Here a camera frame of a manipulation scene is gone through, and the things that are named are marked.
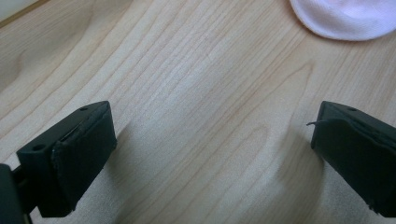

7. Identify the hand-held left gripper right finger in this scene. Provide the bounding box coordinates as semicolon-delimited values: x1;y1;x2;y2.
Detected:
306;100;396;218

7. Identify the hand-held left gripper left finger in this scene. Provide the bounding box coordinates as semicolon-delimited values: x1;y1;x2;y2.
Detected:
16;100;119;218

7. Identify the pale pink cloth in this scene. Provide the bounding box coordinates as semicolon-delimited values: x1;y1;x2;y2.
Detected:
289;0;396;42

